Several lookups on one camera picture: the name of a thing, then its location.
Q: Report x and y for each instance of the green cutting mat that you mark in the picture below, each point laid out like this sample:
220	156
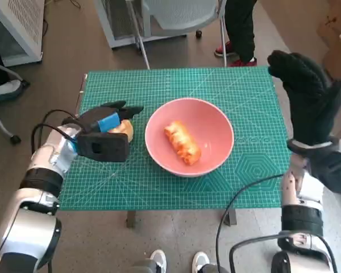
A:
187	82

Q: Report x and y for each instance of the white perforated cabinet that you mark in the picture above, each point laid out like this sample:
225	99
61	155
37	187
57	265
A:
25	22
116	28

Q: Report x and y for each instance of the white shoe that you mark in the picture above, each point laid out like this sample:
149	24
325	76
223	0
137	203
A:
200	260
159	258

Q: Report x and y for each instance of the grey office chair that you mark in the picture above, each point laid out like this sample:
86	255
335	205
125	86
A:
5	88

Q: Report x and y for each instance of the grey table leg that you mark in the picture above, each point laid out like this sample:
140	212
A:
231	217
131	219

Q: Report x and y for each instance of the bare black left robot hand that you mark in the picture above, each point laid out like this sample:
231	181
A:
96	116

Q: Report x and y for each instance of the brown cardboard box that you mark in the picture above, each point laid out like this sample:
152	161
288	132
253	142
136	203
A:
338	57

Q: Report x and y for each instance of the round toy bread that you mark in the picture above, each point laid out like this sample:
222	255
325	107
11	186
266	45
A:
126	129

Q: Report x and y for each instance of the pink bowl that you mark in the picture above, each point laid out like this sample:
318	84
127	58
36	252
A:
210	128

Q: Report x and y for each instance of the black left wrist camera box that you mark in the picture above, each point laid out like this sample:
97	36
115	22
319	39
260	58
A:
102	146

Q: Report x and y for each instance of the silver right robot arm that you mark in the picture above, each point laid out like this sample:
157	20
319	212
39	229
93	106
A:
299	219

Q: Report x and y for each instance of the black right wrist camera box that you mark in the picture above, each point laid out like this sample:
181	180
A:
335	173

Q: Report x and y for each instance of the grey mesh chair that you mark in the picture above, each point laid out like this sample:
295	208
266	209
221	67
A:
182	14

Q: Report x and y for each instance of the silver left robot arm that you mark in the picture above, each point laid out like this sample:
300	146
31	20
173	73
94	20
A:
25	227

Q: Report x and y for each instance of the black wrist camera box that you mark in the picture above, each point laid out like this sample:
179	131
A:
102	146
335	173

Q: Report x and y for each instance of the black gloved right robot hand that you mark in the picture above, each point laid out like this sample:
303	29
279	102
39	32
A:
309	99

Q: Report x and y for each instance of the long twisted toy bread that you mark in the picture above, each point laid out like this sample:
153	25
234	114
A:
182	142

